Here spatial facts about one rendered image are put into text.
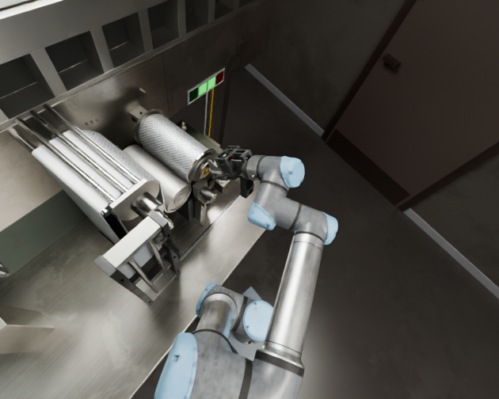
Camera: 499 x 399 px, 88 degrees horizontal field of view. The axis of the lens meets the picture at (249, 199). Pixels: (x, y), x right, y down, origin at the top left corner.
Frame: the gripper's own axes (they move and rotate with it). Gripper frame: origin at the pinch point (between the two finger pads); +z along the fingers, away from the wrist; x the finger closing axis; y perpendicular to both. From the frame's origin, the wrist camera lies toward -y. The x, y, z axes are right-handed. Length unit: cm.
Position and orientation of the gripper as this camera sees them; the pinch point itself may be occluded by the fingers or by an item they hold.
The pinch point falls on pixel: (214, 168)
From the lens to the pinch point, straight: 90.9
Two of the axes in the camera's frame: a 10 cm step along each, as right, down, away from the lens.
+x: -5.9, 6.5, -4.7
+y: -3.7, -7.4, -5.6
